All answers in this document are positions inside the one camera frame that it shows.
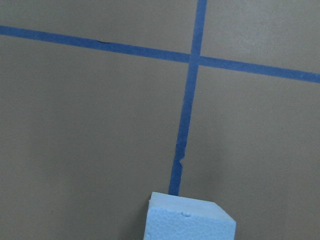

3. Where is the light blue foam block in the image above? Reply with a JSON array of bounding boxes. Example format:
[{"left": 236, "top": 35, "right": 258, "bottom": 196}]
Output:
[{"left": 143, "top": 192, "right": 236, "bottom": 240}]

